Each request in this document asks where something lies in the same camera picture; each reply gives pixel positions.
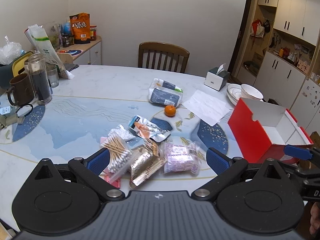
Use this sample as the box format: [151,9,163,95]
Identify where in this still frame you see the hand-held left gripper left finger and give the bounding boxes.
[34,147,125,202]

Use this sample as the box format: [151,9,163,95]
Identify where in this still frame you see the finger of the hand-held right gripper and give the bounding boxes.
[284,145,320,161]
[285,165,320,181]

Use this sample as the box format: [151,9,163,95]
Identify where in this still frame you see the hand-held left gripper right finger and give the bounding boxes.
[191,147,288,201]

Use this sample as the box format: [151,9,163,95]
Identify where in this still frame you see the bag of cotton swabs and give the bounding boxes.
[100,132,133,183]

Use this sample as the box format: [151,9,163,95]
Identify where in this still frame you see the pink patterned packet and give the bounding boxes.
[162,141,202,175]

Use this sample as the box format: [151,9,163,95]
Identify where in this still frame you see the clear bag of white beads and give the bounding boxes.
[110,127,137,143]

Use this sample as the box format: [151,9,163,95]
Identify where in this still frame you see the red cardboard box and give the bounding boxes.
[227,97,314,164]

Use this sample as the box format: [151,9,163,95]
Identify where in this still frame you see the gold snack packet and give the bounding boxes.
[129,145,167,190]

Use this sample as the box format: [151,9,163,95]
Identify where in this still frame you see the silver snack packet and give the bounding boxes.
[127,115,172,143]

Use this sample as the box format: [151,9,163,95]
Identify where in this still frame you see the tangerine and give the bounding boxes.
[164,105,177,117]

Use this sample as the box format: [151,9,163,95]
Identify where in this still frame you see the grey white tissue pack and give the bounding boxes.
[148,78,184,107]

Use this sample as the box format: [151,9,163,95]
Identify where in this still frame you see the person's right hand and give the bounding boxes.
[309,202,320,235]

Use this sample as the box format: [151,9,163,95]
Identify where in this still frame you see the white cabinet with stickers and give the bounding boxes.
[287,77,320,136]

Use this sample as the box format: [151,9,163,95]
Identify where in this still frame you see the white paper sheet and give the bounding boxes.
[180,89,232,127]

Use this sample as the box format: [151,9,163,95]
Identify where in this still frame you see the white gold-rimmed plate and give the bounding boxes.
[228,90,241,106]

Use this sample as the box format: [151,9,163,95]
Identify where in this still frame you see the white bowl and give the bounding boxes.
[240,84,264,102]

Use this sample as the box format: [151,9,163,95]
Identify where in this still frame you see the lower white cabinet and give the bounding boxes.
[254,51,307,111]

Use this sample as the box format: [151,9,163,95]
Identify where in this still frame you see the green white tissue box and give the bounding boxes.
[204,64,231,91]

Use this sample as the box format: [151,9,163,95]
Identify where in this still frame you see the clear glass cup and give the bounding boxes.
[46,64,60,88]

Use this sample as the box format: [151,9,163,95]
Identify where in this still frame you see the glass bottle with dark tea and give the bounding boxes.
[27,53,53,105]

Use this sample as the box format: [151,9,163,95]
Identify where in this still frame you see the brown mug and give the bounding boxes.
[7,73,36,107]

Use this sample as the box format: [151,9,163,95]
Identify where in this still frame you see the light wooden seat back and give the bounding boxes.
[56,51,74,64]

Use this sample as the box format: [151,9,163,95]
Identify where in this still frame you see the white wooden-top sideboard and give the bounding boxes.
[56,35,102,66]

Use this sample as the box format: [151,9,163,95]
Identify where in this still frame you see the dark glass jar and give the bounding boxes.
[61,34,75,48]

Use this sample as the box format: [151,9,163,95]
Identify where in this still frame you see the clear bag with green label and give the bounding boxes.
[24,24,73,79]

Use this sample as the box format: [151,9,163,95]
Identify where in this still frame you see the teal pot with yellow rim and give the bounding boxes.
[0,51,34,91]

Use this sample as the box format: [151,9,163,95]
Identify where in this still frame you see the red white hanging bag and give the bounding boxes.
[251,19,265,39]

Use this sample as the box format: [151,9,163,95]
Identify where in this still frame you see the orange snack bag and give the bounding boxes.
[69,12,91,45]

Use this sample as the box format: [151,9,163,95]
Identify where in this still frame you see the dark door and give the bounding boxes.
[231,0,257,78]

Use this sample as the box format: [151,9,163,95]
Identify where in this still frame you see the crumpled clear plastic bag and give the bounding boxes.
[0,36,22,65]

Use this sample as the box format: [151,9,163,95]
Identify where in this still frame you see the upper white cabinet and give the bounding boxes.
[257,0,320,47]

